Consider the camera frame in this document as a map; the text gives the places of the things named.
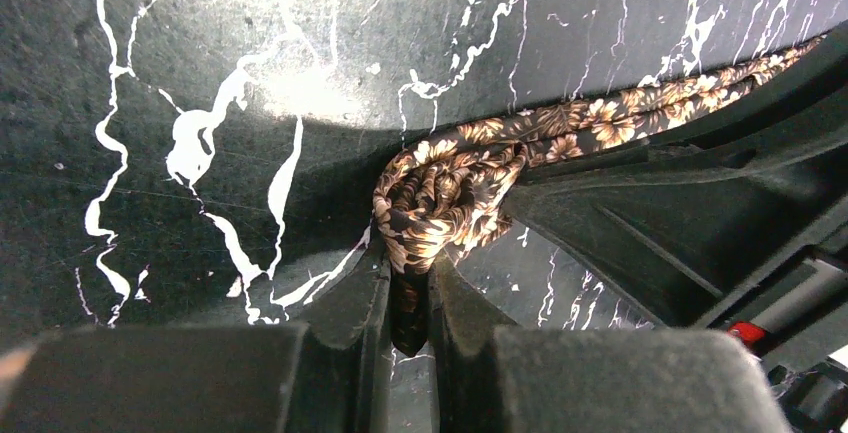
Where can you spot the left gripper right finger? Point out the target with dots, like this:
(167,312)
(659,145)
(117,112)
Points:
(493,375)

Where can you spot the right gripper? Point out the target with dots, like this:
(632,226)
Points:
(684,223)

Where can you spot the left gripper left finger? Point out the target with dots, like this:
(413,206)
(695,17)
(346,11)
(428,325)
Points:
(325,371)

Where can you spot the black brown floral tie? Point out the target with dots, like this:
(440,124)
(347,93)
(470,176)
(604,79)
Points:
(446,190)

